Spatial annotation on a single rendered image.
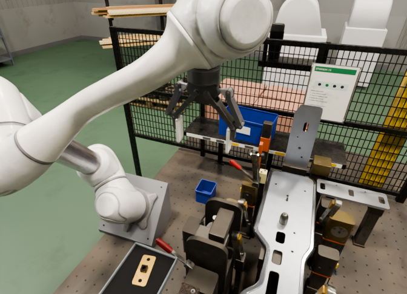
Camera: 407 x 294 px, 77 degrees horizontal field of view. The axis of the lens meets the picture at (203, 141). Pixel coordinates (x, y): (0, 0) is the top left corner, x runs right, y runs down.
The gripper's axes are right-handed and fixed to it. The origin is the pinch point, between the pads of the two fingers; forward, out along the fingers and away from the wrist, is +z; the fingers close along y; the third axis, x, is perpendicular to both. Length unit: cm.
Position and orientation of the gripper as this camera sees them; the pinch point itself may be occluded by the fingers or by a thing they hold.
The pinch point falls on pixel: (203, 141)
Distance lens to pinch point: 67.7
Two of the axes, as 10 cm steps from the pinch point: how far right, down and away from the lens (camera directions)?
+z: 0.0, 8.4, 5.4
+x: 3.7, -5.1, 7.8
